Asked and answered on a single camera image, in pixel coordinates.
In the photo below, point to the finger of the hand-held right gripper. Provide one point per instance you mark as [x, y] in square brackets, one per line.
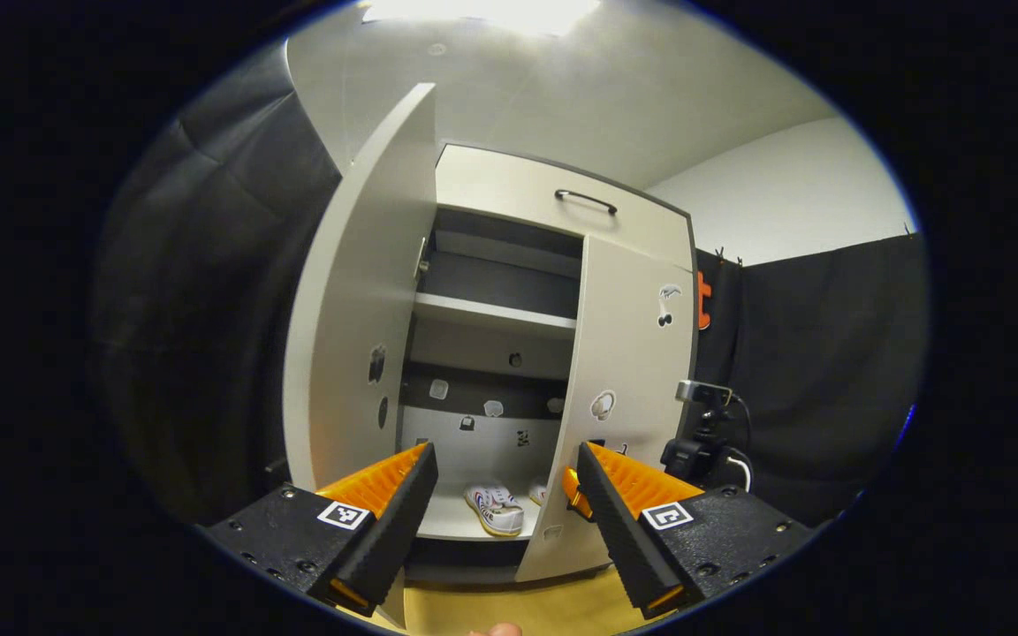
[569, 490]

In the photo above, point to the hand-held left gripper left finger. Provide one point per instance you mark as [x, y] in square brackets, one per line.
[394, 530]

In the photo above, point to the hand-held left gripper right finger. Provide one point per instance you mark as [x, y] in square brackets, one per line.
[619, 530]

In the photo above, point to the white striped shoe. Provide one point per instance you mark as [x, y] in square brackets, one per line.
[496, 510]
[538, 491]

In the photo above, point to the white cabinet door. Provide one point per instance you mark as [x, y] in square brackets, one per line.
[624, 353]
[359, 309]

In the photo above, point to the white shoe cabinet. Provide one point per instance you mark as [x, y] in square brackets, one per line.
[456, 340]

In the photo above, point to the white cabinet shelf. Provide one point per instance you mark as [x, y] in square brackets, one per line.
[491, 314]

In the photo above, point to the metal door hinge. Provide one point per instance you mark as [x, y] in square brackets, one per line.
[421, 265]

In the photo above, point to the black backdrop cloth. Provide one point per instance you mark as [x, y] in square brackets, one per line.
[208, 309]
[827, 371]

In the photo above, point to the white drawer front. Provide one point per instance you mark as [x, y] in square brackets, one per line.
[491, 185]

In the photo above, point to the ceiling light panel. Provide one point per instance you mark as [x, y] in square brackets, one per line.
[482, 13]

